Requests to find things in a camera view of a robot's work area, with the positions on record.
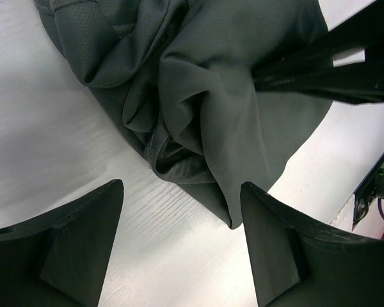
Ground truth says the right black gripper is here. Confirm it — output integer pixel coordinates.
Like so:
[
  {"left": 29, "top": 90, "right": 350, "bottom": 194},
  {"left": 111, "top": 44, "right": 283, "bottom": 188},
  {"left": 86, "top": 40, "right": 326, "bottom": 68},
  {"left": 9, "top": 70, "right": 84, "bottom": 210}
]
[{"left": 252, "top": 12, "right": 384, "bottom": 105}]

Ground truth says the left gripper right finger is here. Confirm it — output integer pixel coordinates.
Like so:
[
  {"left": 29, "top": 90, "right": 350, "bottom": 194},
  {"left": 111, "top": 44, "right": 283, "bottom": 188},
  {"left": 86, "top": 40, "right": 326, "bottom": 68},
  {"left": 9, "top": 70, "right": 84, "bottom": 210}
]
[{"left": 240, "top": 182, "right": 384, "bottom": 306}]

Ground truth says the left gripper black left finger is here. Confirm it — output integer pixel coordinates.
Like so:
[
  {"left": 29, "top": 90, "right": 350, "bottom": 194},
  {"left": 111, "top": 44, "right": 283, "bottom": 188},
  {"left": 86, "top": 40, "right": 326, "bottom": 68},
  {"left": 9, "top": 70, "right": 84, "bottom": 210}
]
[{"left": 0, "top": 179, "right": 124, "bottom": 306}]

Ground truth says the grey t shirt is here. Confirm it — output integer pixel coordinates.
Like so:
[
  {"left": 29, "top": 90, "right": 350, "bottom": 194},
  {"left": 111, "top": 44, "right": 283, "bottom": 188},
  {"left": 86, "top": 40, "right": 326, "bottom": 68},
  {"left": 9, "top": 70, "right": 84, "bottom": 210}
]
[{"left": 35, "top": 1, "right": 332, "bottom": 229}]

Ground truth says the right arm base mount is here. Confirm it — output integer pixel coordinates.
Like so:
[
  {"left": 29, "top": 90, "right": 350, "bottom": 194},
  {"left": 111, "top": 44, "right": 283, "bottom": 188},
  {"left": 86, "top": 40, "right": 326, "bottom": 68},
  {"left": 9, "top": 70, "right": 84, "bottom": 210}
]
[{"left": 352, "top": 152, "right": 384, "bottom": 239}]

